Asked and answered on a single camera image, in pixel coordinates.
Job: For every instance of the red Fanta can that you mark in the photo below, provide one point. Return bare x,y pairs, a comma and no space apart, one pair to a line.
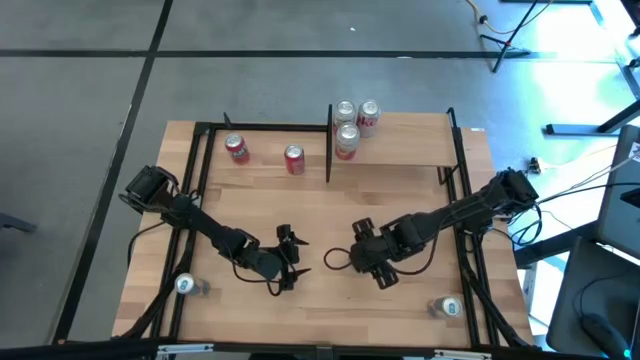
237,150

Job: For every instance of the silver Diet Coke can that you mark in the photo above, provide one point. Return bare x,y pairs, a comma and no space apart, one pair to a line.
368,120

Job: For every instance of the red Coca-Cola can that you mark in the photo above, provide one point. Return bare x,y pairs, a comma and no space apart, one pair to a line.
295,162

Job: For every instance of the black camera mount beam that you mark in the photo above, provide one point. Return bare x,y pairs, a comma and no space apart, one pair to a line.
100,350

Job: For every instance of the black desk leg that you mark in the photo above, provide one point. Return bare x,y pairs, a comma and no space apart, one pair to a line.
550,246

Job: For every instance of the blue silver Red Bull can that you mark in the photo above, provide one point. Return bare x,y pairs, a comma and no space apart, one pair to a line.
450,307
185,284

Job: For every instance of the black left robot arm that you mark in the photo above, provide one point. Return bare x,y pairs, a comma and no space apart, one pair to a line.
200,225

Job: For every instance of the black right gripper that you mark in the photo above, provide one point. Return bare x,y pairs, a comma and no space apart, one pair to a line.
375,252

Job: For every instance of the black floor stand base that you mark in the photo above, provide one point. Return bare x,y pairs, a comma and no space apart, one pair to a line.
575,129

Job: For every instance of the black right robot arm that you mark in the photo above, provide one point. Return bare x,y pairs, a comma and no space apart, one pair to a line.
460,210

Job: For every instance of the black aluminium table frame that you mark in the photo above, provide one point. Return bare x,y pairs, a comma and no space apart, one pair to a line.
270,127

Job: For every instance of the black computer mouse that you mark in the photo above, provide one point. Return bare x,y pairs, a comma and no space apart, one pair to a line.
602,330

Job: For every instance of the black tripod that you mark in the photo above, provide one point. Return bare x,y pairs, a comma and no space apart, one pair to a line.
506,44

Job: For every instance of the grey desk top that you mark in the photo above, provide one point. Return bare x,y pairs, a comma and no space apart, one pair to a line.
575,300

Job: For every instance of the wooden shelf with black posts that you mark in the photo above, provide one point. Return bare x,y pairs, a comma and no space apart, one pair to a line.
410,142

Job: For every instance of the small black connector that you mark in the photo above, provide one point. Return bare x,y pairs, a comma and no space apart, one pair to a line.
535,165

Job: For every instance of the grey chair leg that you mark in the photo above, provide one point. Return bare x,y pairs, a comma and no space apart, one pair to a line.
15,222

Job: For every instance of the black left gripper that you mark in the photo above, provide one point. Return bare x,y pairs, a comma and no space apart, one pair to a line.
267,262

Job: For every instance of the silver mounting bracket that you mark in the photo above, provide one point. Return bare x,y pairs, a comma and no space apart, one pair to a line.
462,355
185,349

